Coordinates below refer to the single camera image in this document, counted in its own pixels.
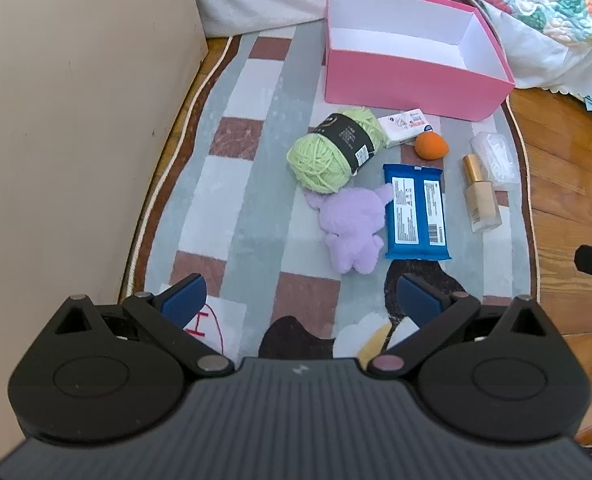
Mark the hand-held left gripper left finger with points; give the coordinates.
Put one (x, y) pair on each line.
(186, 300)

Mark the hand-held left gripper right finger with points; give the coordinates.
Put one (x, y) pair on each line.
(418, 300)

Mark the blue wet wipes pack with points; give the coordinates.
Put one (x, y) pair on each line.
(415, 210)

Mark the purple plush toy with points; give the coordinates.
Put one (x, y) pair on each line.
(351, 225)

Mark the foundation bottle with gold cap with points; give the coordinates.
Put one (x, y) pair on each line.
(483, 200)

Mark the clear floss picks box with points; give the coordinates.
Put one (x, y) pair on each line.
(495, 160)

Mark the orange makeup sponge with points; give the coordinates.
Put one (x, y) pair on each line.
(430, 146)

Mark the white tissue pack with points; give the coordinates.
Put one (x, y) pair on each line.
(400, 127)

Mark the green yarn ball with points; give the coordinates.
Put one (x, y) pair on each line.
(316, 157)

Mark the pink cardboard box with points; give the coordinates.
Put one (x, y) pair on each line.
(400, 80)

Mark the checkered rug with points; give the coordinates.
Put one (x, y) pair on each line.
(256, 240)

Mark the beige wooden cabinet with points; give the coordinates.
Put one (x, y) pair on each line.
(76, 135)

